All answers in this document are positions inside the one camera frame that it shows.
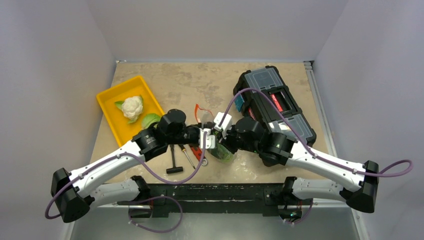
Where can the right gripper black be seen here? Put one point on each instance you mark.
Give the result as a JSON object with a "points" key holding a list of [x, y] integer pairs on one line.
{"points": [[228, 136]]}

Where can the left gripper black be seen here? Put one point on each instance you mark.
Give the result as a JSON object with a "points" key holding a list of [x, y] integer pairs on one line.
{"points": [[200, 125]]}

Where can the green pepper toy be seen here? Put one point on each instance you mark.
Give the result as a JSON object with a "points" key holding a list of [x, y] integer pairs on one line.
{"points": [[222, 155]]}

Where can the clear zip top bag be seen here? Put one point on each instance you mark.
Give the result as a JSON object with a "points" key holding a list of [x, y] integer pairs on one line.
{"points": [[207, 117]]}

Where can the yellow plastic tray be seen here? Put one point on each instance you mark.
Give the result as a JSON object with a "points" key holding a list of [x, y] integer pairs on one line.
{"points": [[120, 126]]}

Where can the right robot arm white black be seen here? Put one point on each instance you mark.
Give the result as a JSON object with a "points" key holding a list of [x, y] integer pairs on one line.
{"points": [[350, 182]]}

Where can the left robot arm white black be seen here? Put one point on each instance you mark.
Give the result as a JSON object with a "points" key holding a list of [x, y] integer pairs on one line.
{"points": [[75, 192]]}

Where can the black yellow screwdriver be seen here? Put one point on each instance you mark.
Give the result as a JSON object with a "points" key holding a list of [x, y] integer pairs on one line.
{"points": [[184, 150]]}

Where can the red adjustable wrench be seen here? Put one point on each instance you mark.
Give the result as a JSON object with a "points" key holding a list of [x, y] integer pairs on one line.
{"points": [[198, 153]]}

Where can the pale green cabbage toy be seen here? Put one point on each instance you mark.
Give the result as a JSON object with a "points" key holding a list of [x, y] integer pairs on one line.
{"points": [[149, 119]]}

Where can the black toolbox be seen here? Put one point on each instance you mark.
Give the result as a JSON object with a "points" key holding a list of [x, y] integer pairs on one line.
{"points": [[252, 104]]}

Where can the white cauliflower toy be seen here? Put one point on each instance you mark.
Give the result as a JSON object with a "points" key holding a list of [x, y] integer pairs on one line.
{"points": [[131, 107]]}

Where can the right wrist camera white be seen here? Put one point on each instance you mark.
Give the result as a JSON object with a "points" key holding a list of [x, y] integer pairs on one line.
{"points": [[222, 123]]}

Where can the black T-handle tool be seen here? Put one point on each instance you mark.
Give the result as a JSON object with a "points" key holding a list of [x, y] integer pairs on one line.
{"points": [[174, 169]]}

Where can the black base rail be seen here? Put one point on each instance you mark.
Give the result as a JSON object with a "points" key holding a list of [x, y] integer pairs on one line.
{"points": [[267, 199]]}

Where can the aluminium frame rail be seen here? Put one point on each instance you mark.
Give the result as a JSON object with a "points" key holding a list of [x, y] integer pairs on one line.
{"points": [[182, 85]]}

